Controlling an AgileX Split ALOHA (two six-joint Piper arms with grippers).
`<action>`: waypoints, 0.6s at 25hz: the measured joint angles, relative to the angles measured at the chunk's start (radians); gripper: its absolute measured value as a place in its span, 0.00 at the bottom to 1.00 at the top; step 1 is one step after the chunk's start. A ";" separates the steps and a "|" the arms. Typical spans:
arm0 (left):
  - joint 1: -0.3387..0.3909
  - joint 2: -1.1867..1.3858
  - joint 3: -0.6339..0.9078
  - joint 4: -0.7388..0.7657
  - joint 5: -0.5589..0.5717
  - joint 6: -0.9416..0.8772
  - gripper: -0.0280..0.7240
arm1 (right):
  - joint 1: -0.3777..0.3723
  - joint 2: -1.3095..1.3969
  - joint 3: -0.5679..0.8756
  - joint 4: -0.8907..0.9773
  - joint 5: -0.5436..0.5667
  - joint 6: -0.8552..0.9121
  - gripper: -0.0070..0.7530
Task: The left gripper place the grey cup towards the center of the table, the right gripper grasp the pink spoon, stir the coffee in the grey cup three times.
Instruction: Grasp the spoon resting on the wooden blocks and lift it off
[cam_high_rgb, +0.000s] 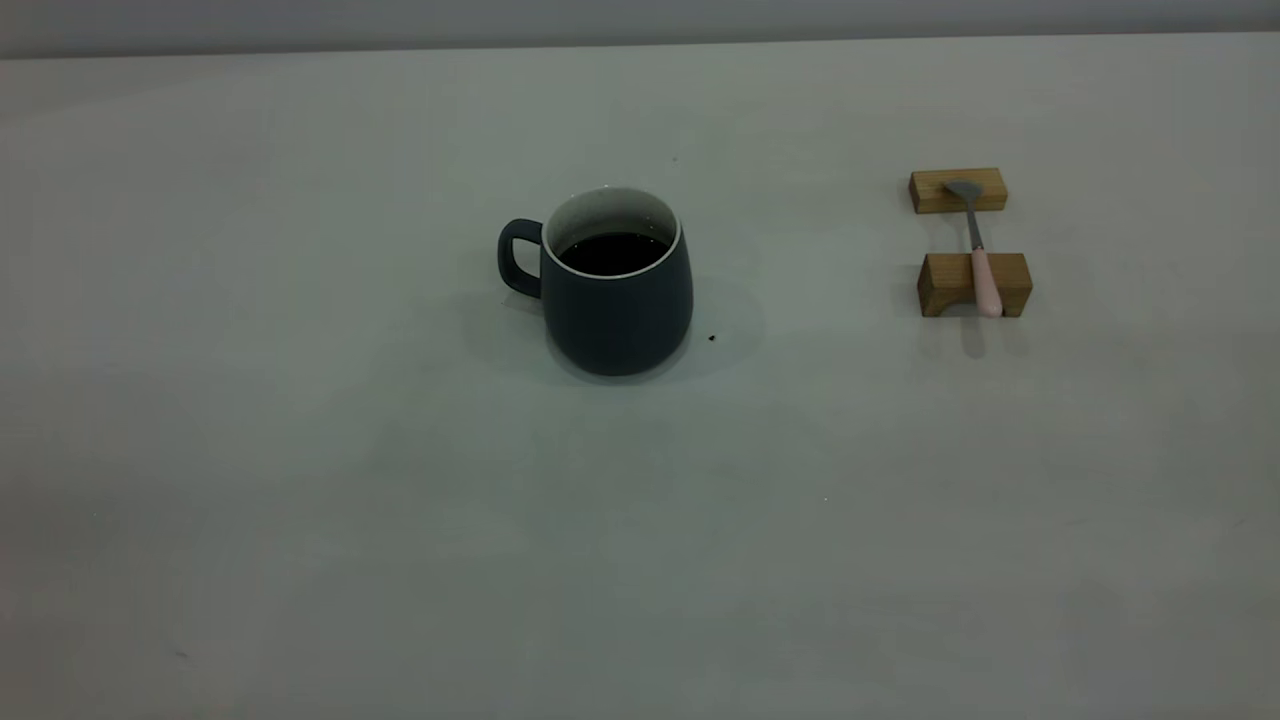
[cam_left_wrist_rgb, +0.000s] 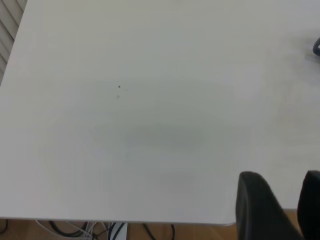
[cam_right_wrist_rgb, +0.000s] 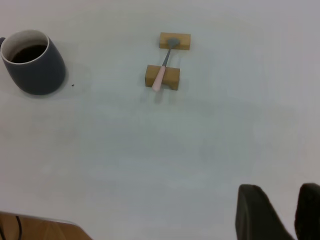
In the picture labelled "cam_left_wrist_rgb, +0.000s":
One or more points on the white slatted blind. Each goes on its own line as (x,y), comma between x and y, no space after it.
(7,25)

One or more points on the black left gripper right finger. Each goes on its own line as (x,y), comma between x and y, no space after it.
(311,207)

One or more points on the grey ceramic mug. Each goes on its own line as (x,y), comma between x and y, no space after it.
(315,48)

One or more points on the white power strip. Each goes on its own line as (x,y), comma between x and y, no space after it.
(122,234)

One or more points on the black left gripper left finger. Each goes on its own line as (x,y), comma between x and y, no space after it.
(257,212)

